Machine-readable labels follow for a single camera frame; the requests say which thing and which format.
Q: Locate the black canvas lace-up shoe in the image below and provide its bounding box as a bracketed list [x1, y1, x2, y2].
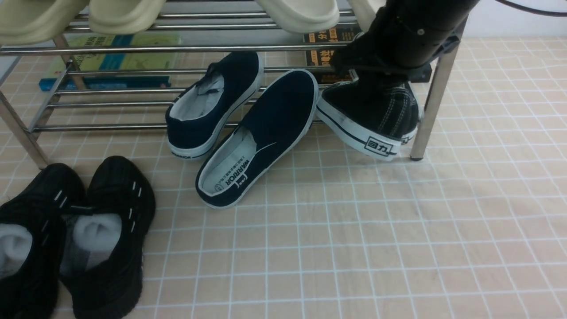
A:
[317, 70, 423, 161]

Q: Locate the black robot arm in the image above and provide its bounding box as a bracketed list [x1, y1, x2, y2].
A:
[330, 0, 478, 85]

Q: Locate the navy slip-on shoe front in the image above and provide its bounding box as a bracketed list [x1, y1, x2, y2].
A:
[196, 69, 320, 209]

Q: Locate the navy slip-on shoe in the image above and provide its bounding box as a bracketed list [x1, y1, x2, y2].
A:
[196, 69, 320, 209]
[165, 51, 264, 160]

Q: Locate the navy slip-on shoe rear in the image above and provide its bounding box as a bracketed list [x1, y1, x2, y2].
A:
[165, 51, 264, 160]

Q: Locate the metal shoe rack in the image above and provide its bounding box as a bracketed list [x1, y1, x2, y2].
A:
[1, 10, 470, 169]

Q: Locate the black and orange book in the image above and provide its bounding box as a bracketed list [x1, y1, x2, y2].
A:
[303, 26, 432, 85]

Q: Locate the cream slipper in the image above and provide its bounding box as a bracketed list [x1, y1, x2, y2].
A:
[347, 0, 386, 32]
[89, 0, 166, 35]
[0, 0, 89, 45]
[256, 0, 340, 34]

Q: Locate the green and blue book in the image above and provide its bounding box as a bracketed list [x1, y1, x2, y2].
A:
[38, 33, 183, 92]

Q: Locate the cream slipper far right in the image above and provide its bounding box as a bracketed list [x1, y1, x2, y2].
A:
[347, 0, 386, 32]

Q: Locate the right black knit sneaker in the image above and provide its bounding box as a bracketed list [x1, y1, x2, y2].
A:
[59, 156, 156, 319]

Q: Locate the black knit sneaker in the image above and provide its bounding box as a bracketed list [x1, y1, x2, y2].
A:
[59, 156, 156, 319]
[0, 163, 85, 319]

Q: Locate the white foam roll right sneaker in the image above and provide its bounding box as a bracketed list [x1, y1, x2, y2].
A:
[59, 214, 122, 276]

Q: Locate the white foam roll sneaker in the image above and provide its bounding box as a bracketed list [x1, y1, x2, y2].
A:
[0, 224, 33, 279]
[59, 214, 122, 276]

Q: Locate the left black knit sneaker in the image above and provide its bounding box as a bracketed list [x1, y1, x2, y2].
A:
[0, 163, 85, 319]

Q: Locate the white foam roll left sneaker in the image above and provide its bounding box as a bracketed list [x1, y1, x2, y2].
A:
[0, 224, 33, 279]

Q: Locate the cream slipper far left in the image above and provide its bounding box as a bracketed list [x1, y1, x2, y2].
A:
[0, 0, 89, 45]

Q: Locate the black cable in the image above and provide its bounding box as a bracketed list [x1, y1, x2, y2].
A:
[495, 0, 567, 18]

